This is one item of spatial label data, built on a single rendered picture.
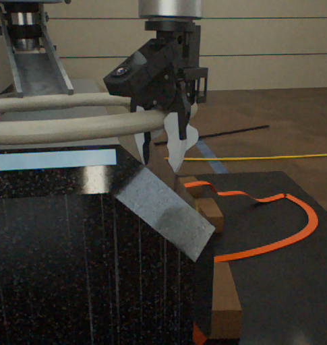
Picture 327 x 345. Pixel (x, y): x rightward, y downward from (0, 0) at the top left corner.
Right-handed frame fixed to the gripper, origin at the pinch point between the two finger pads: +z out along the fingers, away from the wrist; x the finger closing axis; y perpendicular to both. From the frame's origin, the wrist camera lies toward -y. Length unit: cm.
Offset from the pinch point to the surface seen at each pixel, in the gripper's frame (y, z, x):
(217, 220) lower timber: 128, 71, 64
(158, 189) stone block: 25.0, 16.0, 19.9
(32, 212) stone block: 0.1, 17.9, 33.2
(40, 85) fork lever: 18, -5, 53
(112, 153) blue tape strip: 16.7, 7.1, 26.7
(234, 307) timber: 67, 70, 20
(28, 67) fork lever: 22, -9, 63
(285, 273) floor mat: 116, 79, 22
